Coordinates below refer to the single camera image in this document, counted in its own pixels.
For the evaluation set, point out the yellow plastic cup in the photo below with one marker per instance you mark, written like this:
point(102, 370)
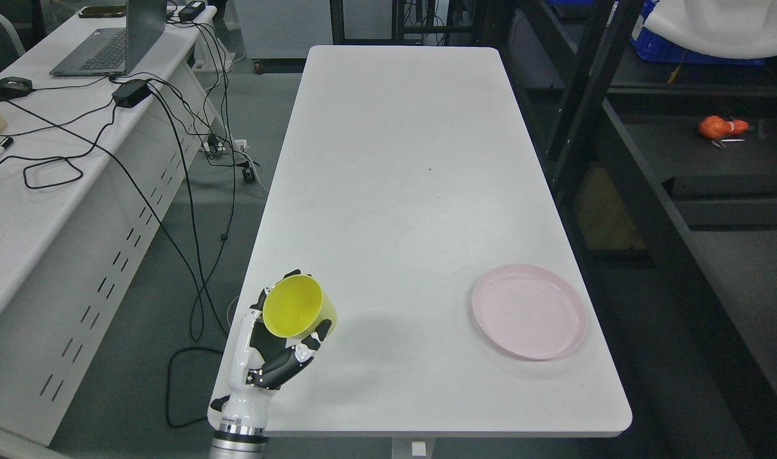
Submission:
point(296, 306)

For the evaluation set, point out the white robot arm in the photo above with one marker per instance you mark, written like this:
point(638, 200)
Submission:
point(226, 444)

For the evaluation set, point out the black power adapter brick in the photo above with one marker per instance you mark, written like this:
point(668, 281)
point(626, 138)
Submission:
point(131, 93)

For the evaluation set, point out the orange toy on shelf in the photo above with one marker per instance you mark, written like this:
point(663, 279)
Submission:
point(716, 128)

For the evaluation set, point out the white cloth sheet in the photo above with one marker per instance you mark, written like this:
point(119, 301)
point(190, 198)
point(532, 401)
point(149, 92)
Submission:
point(729, 29)

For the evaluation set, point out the black computer mouse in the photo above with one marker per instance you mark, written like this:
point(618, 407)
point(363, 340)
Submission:
point(14, 87)

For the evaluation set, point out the white rectangular table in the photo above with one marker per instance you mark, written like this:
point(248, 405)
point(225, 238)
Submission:
point(405, 175)

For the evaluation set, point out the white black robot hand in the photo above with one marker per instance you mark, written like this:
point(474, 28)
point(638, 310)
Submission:
point(259, 366)

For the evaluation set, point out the white side desk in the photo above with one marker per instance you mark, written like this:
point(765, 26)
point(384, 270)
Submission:
point(82, 190)

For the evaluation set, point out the grey open laptop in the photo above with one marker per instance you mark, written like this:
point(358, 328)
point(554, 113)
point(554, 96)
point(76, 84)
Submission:
point(116, 51)

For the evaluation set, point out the white power strip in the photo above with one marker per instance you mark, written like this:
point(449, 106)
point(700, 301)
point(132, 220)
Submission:
point(215, 147)

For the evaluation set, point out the black metal shelf rack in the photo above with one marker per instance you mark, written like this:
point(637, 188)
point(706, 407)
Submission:
point(676, 234)

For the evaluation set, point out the pink plastic plate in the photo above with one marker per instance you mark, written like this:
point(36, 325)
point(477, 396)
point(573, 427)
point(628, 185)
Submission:
point(529, 311)

